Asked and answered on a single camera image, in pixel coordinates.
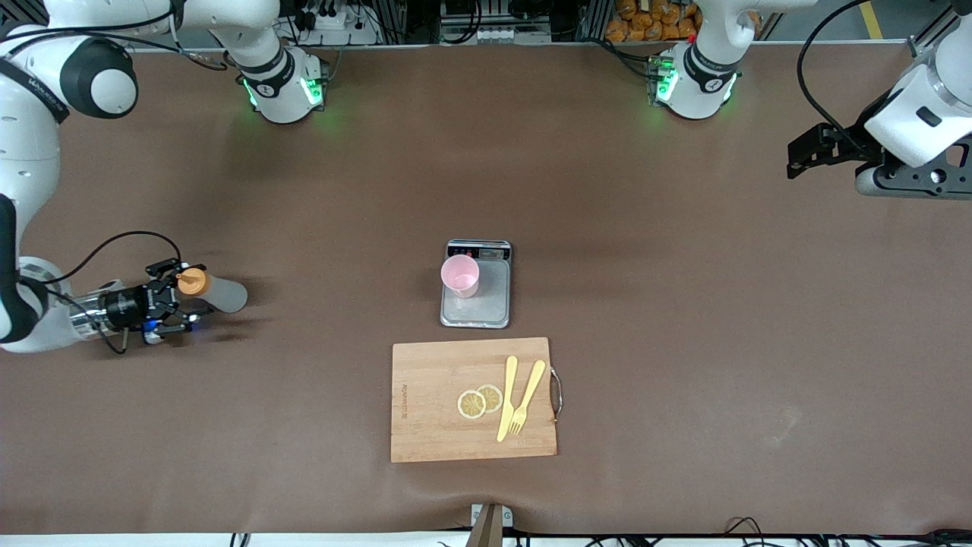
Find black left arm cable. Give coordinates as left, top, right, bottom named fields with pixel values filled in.
left=797, top=0, right=885, bottom=149

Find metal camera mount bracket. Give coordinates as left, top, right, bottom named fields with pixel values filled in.
left=470, top=503, right=515, bottom=547

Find sauce bottle with orange cap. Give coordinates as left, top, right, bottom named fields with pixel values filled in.
left=176, top=267, right=249, bottom=315

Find orange snack packets pile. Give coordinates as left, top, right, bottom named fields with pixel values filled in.
left=605, top=0, right=703, bottom=43

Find silver digital kitchen scale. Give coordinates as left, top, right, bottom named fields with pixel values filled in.
left=440, top=239, right=513, bottom=330

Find white power strip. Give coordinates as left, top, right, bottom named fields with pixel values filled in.
left=292, top=8, right=380, bottom=45

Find aluminium corner profile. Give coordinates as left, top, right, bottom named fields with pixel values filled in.
left=910, top=0, right=972, bottom=58

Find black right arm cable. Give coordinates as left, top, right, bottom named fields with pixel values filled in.
left=42, top=231, right=183, bottom=355

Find black floor cable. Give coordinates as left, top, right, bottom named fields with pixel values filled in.
left=725, top=517, right=972, bottom=547

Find pink plastic cup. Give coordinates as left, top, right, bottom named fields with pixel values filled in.
left=441, top=255, right=481, bottom=299

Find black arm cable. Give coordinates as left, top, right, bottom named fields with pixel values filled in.
left=42, top=231, right=183, bottom=355
left=797, top=0, right=885, bottom=149

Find brown table cover mat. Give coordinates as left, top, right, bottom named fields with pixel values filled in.
left=0, top=42, right=972, bottom=536

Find yellow plastic knife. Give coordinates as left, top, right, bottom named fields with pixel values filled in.
left=497, top=355, right=519, bottom=443

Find yellow plastic fork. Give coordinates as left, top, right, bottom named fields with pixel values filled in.
left=508, top=359, right=547, bottom=435

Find wooden cutting board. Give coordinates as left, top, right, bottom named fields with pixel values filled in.
left=390, top=337, right=564, bottom=464

